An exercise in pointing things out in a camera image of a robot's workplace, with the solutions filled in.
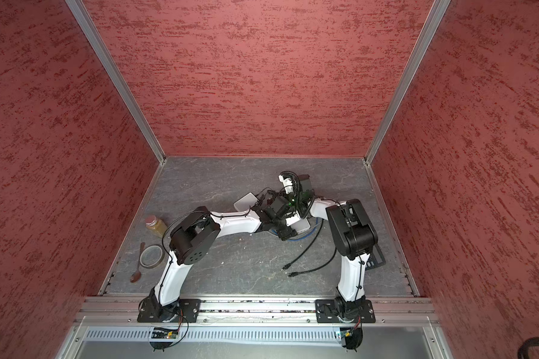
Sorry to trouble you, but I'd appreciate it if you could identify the blue ethernet cable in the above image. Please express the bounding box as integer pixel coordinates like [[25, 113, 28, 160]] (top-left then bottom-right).
[[269, 219, 322, 242]]

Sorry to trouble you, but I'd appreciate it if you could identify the white switch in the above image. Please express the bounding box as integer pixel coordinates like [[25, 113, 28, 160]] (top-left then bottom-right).
[[290, 218, 311, 235], [234, 192, 258, 212]]

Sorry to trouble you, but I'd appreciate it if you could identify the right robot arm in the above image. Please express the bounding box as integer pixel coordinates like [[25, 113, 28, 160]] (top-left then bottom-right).
[[279, 171, 378, 323]]

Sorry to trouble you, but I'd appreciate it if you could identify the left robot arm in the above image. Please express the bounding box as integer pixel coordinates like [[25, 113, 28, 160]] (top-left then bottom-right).
[[139, 190, 307, 321]]

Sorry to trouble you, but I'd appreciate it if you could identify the black calculator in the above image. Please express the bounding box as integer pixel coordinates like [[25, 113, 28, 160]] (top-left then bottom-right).
[[366, 244, 386, 270]]

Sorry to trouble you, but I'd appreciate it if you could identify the spice jar with brown contents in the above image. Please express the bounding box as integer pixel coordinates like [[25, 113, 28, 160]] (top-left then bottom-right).
[[145, 215, 168, 239]]

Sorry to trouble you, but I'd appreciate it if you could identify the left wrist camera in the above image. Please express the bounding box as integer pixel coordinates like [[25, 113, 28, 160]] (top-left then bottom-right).
[[285, 213, 302, 227]]

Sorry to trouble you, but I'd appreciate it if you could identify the black ethernet cable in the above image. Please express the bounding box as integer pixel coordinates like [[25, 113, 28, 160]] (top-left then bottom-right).
[[281, 217, 325, 271], [287, 246, 338, 278]]

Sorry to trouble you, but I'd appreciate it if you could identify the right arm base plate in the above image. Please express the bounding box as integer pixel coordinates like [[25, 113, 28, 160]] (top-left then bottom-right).
[[314, 297, 376, 324]]

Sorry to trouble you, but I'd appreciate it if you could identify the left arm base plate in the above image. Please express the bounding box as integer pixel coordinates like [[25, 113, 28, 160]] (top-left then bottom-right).
[[137, 296, 202, 323]]

